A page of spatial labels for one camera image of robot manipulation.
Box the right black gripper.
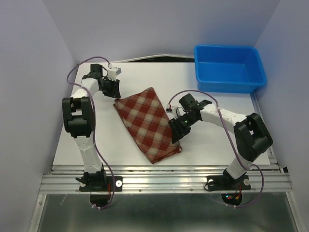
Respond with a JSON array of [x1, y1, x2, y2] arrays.
[[168, 113, 198, 144]]

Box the red plaid skirt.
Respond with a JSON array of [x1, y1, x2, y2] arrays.
[[113, 87, 182, 164]]

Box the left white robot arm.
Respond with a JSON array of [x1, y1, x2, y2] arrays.
[[62, 64, 121, 190]]

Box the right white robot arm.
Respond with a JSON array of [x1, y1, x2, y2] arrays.
[[166, 93, 273, 189]]

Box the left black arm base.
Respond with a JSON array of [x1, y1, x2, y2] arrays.
[[75, 176, 123, 210]]

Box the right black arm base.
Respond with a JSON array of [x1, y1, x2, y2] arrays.
[[204, 175, 251, 207]]

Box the blue plastic bin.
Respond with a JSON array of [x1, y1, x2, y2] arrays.
[[194, 44, 267, 94]]

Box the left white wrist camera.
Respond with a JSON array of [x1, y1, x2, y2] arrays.
[[107, 67, 122, 81]]

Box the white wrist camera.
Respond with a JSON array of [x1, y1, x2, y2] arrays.
[[107, 67, 122, 81], [166, 104, 181, 118]]

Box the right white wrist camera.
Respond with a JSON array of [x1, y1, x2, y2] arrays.
[[166, 104, 181, 118]]

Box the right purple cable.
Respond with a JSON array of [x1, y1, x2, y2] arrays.
[[168, 89, 265, 209]]

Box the purple cable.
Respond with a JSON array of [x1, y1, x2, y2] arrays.
[[168, 89, 265, 209], [66, 56, 115, 210]]

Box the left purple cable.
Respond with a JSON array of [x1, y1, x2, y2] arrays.
[[66, 56, 115, 210]]

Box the aluminium rail frame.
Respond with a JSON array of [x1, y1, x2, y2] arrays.
[[29, 163, 306, 232]]

